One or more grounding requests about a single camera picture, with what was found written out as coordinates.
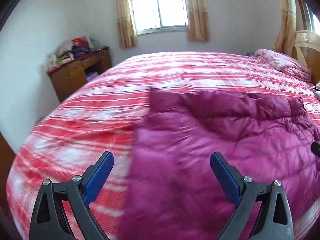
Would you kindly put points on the wooden headboard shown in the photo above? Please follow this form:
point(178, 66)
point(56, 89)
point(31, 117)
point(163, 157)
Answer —
point(306, 51)

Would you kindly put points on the red plaid bed cover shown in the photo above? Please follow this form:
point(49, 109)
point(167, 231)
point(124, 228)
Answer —
point(99, 116)

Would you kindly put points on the brown wooden door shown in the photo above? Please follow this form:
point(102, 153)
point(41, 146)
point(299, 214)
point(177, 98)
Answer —
point(7, 156)

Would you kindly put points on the left beige curtain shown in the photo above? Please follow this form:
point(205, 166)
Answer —
point(126, 32)

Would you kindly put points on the side beige curtain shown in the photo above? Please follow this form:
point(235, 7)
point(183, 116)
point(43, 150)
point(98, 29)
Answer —
point(287, 34)

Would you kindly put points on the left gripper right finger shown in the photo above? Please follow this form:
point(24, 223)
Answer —
point(274, 219)

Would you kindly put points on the pink folded quilt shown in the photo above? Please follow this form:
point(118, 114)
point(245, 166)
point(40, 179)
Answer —
point(285, 64)

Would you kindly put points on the right beige curtain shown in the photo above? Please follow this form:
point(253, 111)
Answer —
point(198, 22)

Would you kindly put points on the brown wooden desk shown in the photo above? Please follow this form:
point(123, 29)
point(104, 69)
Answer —
point(72, 75)

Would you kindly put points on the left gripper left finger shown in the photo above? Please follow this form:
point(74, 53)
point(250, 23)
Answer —
point(49, 218)

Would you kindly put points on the back window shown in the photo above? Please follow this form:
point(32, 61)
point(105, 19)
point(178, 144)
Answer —
point(151, 16)

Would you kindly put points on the side window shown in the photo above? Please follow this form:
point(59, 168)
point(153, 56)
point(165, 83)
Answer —
point(306, 19)

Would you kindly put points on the striped pillow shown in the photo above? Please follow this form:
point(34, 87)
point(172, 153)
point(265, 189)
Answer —
point(316, 87)

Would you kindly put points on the clutter pile on desk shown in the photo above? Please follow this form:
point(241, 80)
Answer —
point(68, 51)

